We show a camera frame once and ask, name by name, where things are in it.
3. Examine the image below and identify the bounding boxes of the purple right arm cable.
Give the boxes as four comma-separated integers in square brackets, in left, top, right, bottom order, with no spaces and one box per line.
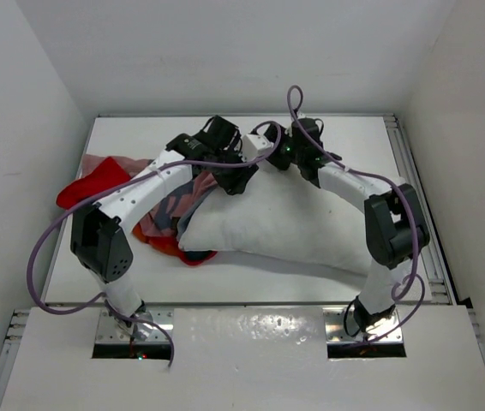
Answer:
[285,84,427,343]

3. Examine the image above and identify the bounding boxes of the red cartoon print pillowcase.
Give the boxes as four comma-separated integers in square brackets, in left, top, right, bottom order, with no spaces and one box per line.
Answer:
[56,154,217,266]

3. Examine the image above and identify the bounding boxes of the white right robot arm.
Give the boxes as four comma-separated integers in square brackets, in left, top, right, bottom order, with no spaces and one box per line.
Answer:
[265,117,430,333]

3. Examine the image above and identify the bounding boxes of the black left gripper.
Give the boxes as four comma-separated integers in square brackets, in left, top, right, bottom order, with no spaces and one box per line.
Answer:
[211,143,257,195]

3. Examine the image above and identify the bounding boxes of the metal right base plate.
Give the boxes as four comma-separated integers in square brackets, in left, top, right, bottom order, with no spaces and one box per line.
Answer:
[322,305,404,345]

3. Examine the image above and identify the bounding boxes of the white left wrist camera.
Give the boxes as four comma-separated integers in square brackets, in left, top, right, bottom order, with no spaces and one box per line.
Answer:
[240,134,273,162]

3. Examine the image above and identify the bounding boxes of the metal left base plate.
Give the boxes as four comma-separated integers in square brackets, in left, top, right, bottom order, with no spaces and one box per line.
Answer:
[95,307,174,345]

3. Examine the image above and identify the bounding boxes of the white pillow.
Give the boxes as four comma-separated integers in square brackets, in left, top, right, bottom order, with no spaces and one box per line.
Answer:
[178,164,371,275]

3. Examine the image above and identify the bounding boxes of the metal base plate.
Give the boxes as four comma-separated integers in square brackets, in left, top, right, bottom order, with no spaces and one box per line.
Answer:
[322,305,404,345]
[95,307,174,345]

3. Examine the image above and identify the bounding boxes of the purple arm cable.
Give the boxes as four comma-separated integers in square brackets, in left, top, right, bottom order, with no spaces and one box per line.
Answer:
[285,84,427,343]
[27,121,284,369]

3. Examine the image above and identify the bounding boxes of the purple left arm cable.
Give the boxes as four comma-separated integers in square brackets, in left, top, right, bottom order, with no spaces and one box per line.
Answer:
[27,121,284,369]

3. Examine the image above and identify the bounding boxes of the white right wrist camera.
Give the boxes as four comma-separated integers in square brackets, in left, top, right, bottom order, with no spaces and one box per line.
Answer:
[284,114,307,138]

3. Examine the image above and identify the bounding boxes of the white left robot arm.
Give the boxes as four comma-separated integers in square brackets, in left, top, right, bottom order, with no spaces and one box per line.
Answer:
[70,116,272,318]

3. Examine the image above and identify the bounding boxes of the aluminium frame rail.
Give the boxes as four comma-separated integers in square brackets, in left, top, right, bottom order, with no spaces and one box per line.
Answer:
[381,111,475,306]

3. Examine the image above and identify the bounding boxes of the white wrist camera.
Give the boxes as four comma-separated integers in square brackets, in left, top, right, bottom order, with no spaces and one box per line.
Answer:
[240,134,273,162]
[284,114,307,138]

